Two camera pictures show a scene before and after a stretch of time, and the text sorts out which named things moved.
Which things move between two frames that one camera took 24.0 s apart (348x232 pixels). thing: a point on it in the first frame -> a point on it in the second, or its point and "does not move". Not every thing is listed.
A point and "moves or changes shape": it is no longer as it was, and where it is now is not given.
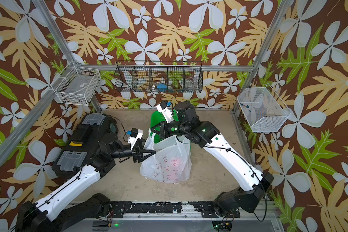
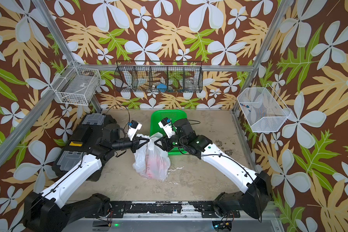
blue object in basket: [162, 87] does not move
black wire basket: [182, 77] does not move
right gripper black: [165, 133] -> [166, 143]
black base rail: [206, 209] does not move
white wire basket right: [264, 110] does not move
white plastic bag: [171, 163] moves or changes shape
